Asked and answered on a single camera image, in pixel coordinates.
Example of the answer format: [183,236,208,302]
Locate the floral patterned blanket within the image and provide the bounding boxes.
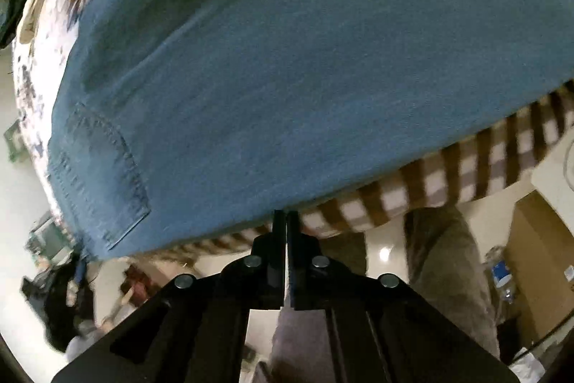
[11,0,157,231]

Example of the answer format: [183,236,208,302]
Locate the person's leg in olive trousers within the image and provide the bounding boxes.
[269,207,500,383]

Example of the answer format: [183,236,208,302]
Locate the brown cardboard box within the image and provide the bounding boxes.
[504,190,574,348]

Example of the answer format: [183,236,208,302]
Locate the black bag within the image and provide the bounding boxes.
[20,253,97,352]

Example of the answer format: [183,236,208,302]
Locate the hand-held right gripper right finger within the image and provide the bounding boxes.
[286,211,521,383]

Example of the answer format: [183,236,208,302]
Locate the brown checkered bed sheet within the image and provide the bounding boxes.
[152,80,574,258]

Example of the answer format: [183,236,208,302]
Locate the blue denim pants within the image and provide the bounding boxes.
[47,0,574,262]

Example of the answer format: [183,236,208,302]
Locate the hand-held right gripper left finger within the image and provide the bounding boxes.
[50,210,286,383]

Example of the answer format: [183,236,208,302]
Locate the plastic water bottle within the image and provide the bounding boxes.
[486,246,516,305]

